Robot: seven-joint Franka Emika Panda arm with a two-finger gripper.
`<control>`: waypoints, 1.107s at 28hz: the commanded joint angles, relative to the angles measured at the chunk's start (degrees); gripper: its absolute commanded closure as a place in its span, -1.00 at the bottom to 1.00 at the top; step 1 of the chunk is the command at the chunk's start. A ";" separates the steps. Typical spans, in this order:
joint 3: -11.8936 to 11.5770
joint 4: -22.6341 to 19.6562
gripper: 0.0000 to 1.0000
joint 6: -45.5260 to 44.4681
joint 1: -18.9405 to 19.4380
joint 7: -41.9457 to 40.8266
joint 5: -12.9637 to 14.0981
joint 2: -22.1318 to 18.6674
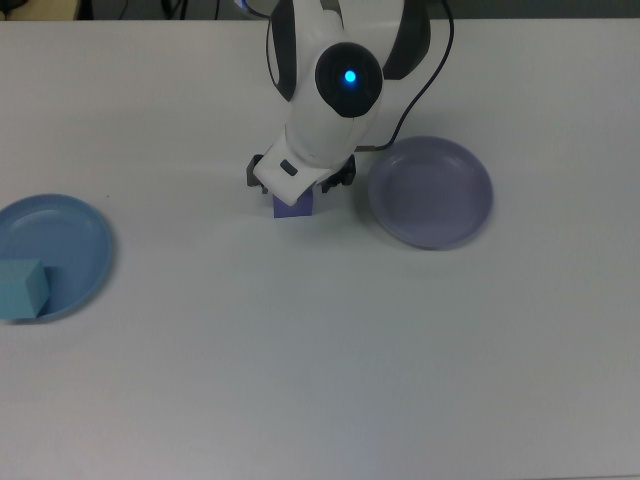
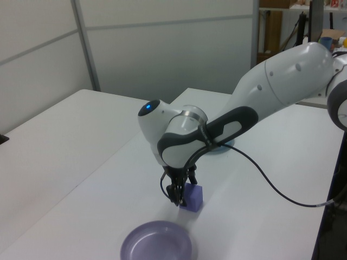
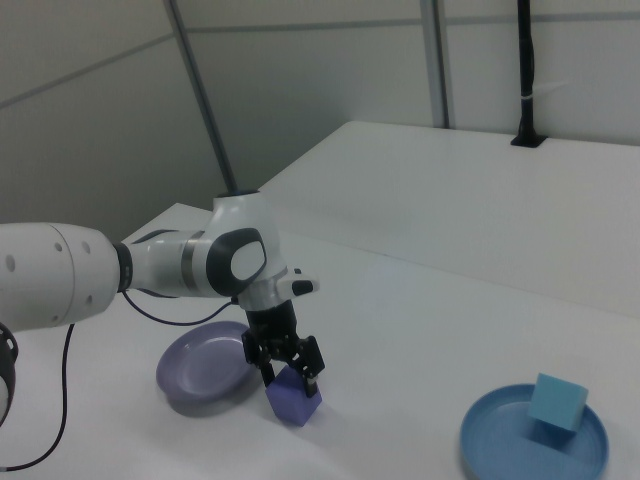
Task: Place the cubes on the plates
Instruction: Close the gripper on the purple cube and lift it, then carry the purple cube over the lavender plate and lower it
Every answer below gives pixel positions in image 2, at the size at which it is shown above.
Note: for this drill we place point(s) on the blue cup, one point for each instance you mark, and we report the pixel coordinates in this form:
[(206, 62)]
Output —
[(326, 42)]

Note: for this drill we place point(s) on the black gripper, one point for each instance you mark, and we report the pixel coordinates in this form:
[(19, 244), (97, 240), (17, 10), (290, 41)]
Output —
[(176, 176)]

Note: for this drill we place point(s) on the dark table frame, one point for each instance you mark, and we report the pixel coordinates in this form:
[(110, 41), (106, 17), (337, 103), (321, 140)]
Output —
[(329, 216)]

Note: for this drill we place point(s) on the tall cardboard box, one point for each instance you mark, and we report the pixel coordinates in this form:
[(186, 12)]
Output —
[(272, 31)]

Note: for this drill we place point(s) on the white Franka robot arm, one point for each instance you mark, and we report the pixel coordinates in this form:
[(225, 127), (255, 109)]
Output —
[(284, 81)]

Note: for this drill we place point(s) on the purple plate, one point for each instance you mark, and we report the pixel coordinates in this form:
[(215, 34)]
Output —
[(155, 243)]

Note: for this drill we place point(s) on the blue plate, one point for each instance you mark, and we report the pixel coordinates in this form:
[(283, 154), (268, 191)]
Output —
[(221, 150)]

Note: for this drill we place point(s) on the purple cube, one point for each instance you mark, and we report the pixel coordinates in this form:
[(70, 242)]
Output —
[(195, 197)]

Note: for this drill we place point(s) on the yellow ball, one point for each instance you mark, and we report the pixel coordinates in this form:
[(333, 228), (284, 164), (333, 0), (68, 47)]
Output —
[(344, 43)]

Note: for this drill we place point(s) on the grey partition post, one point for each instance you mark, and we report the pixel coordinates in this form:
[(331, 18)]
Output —
[(86, 46)]

